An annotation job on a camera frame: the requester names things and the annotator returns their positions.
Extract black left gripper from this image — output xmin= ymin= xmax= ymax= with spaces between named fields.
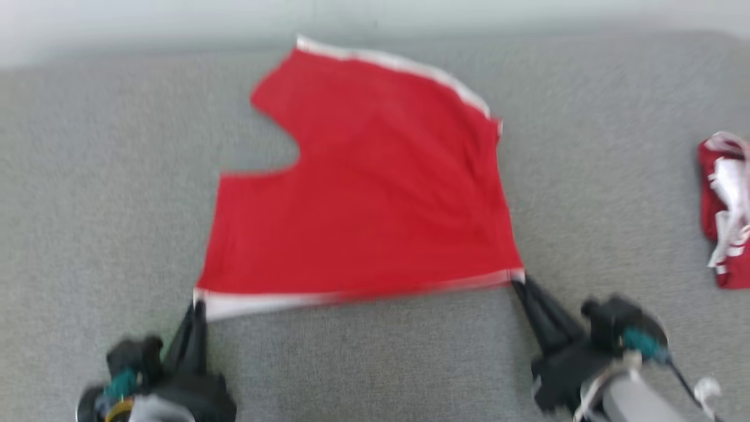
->
xmin=126 ymin=300 xmax=238 ymax=422

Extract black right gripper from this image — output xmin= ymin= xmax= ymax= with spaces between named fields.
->
xmin=512 ymin=277 xmax=622 ymax=414

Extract red jersey with black lettering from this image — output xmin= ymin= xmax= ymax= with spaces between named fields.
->
xmin=697 ymin=132 xmax=750 ymax=290

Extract red shorts with white trim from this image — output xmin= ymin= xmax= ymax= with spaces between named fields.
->
xmin=193 ymin=35 xmax=526 ymax=322

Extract grey fabric sofa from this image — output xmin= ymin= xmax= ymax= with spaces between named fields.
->
xmin=0 ymin=29 xmax=750 ymax=422

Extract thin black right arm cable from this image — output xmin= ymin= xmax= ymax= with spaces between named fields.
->
xmin=668 ymin=358 xmax=722 ymax=422

